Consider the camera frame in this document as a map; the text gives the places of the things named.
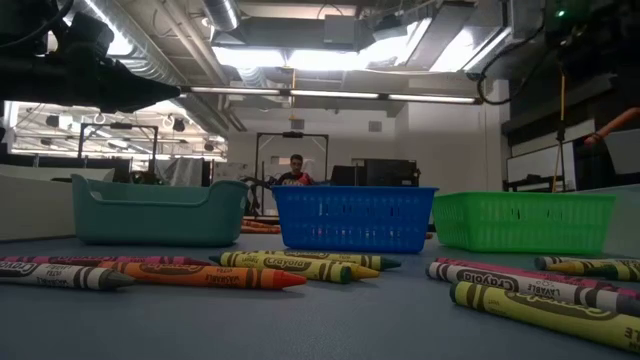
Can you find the person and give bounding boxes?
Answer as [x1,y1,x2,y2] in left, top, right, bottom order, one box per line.
[276,153,317,188]

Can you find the whiteboard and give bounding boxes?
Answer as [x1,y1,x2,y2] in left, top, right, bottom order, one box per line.
[506,141,577,187]

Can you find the white plastic bin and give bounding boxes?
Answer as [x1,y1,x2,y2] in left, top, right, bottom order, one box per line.
[0,163,117,242]

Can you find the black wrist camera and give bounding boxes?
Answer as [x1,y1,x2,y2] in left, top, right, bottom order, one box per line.
[62,10,116,57]

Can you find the person's forearm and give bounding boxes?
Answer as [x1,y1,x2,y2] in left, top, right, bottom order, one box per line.
[583,106,640,149]

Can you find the yellow crayon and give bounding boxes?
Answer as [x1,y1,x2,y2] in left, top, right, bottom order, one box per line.
[259,254,382,281]
[547,260,640,276]

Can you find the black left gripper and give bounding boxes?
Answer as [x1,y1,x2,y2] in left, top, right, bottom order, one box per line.
[0,53,182,115]

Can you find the blue slotted plastic basket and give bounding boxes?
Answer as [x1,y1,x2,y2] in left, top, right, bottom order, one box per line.
[271,184,440,255]

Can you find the green slotted plastic basket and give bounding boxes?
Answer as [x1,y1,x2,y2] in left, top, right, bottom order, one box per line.
[432,191,617,256]

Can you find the grey crayon white wrapper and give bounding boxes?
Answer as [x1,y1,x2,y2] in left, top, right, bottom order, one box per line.
[0,260,137,292]
[425,261,640,318]
[533,255,640,271]

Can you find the grey cloth cover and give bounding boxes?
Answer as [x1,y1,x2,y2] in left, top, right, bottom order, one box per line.
[154,157,204,187]

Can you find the black computer monitors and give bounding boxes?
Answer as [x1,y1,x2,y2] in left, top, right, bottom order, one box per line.
[329,158,422,189]

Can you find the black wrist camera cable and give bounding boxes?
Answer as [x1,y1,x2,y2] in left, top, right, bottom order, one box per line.
[476,19,551,106]

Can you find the black metal frame stand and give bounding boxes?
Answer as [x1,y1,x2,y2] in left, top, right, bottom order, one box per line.
[77,122,160,186]
[253,130,330,217]

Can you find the teal plastic bin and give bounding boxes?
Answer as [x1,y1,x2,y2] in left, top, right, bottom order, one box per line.
[71,173,250,248]

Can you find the yellow hanging cord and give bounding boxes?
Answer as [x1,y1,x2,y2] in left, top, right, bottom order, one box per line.
[551,69,569,194]

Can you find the clear plastic bin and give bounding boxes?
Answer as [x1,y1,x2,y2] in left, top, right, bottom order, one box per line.
[574,183,640,260]

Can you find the pink crayon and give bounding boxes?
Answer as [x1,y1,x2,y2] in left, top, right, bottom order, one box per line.
[0,255,214,267]
[434,256,640,300]

